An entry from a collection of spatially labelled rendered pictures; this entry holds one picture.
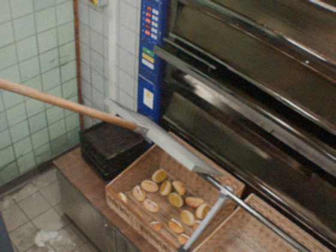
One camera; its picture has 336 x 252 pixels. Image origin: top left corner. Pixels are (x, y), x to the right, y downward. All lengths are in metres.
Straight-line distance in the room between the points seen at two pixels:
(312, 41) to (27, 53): 1.81
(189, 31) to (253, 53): 0.36
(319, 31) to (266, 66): 0.33
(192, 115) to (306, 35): 0.91
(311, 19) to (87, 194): 1.56
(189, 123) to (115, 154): 0.44
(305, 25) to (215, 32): 0.49
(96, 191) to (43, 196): 0.86
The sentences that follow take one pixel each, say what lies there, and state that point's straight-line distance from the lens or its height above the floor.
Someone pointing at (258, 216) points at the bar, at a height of 1.17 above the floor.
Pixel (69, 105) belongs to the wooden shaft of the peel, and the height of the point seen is 1.60.
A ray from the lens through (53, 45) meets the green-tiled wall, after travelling 2.92.
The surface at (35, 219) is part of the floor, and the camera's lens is 3.19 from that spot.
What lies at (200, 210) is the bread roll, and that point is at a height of 0.65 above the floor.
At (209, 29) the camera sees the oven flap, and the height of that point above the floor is 1.56.
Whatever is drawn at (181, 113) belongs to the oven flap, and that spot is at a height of 1.00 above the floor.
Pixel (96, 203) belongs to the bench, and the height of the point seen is 0.58.
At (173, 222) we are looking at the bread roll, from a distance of 2.33.
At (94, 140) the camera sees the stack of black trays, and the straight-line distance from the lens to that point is 2.55.
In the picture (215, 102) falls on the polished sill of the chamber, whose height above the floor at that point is 1.18.
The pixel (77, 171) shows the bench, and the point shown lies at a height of 0.58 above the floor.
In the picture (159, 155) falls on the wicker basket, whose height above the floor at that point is 0.72.
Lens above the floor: 2.50
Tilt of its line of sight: 40 degrees down
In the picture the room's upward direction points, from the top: 5 degrees clockwise
